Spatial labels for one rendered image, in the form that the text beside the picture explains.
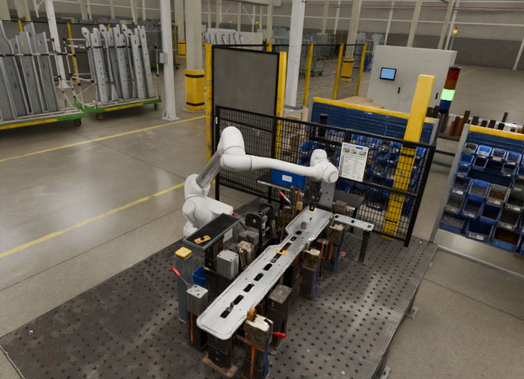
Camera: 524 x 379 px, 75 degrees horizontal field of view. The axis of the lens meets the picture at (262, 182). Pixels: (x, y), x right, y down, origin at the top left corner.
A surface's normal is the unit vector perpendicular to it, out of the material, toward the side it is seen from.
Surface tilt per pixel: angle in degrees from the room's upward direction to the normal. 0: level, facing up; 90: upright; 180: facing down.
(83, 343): 0
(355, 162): 90
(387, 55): 90
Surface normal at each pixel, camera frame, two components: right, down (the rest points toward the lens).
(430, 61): -0.60, 0.30
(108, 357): 0.06, -0.91
